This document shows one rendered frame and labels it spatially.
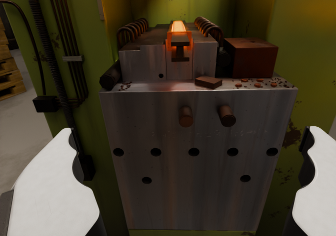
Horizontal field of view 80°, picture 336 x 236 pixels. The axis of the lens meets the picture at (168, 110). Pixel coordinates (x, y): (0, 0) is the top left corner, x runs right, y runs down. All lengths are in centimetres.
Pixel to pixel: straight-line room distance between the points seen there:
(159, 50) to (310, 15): 39
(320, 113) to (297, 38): 26
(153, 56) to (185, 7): 49
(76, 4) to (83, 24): 5
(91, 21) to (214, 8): 50
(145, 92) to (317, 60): 48
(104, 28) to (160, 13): 36
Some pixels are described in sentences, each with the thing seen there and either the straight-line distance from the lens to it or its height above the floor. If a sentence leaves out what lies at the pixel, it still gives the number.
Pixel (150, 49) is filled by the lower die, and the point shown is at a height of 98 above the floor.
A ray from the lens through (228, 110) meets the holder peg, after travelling 39.
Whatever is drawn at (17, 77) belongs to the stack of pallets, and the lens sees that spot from 349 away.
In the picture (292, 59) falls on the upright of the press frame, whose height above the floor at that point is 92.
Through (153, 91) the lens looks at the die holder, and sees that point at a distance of 39.
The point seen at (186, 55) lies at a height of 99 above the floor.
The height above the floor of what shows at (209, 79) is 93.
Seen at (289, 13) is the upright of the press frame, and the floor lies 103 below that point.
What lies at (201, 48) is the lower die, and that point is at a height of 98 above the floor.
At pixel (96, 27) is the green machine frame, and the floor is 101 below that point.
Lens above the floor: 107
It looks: 28 degrees down
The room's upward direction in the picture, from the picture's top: 2 degrees counter-clockwise
